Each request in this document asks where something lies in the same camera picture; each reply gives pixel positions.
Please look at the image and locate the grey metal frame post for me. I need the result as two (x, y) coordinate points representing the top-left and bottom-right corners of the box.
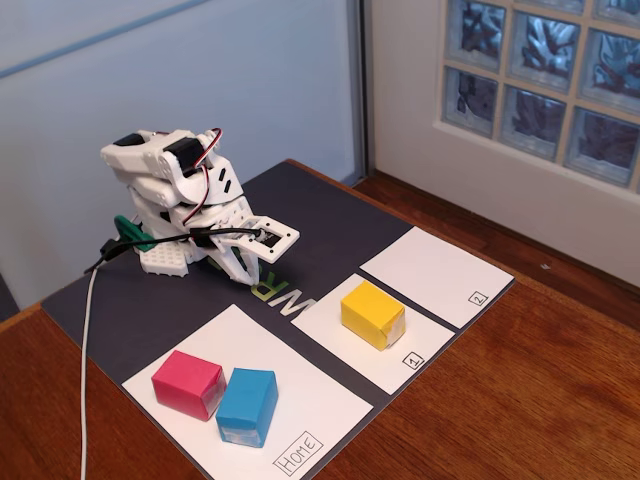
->
(348, 0), (377, 184)

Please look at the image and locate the white paper sheet marked 1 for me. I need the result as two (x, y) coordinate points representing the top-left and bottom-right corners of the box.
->
(290, 273), (456, 396)

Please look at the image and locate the green clamp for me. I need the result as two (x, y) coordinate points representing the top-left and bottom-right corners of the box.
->
(113, 214), (157, 253)

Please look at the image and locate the white paper sheet marked 2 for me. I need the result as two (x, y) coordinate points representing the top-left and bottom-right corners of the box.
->
(359, 226), (516, 330)

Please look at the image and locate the glass block window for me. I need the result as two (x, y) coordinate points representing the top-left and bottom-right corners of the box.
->
(439, 0), (640, 195)

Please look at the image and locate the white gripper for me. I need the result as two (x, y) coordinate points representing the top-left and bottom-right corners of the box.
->
(167, 196), (262, 288)

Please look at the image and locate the black cable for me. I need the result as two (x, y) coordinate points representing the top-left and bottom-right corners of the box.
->
(82, 225), (265, 275)

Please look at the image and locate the white paper sheet marked HOME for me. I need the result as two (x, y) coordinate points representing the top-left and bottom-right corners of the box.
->
(121, 303), (375, 480)

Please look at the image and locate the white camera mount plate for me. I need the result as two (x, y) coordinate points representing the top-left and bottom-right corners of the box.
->
(210, 214), (301, 264)

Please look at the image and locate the red white black servo wire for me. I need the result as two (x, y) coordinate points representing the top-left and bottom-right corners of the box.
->
(182, 128), (226, 229)

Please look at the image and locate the white cable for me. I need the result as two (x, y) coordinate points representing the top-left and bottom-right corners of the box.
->
(79, 257), (102, 480)

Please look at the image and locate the dark mat with WRC print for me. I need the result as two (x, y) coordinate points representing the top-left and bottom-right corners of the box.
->
(40, 159), (517, 480)

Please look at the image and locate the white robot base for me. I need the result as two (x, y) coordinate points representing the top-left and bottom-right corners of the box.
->
(130, 197), (195, 278)

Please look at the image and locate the pink paper box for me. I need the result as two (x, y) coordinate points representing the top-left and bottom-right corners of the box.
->
(151, 349), (228, 422)

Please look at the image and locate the blue paper box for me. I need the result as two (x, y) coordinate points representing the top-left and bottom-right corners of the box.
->
(215, 367), (280, 449)

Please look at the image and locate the yellow paper box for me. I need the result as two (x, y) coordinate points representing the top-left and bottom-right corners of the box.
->
(340, 279), (407, 353)

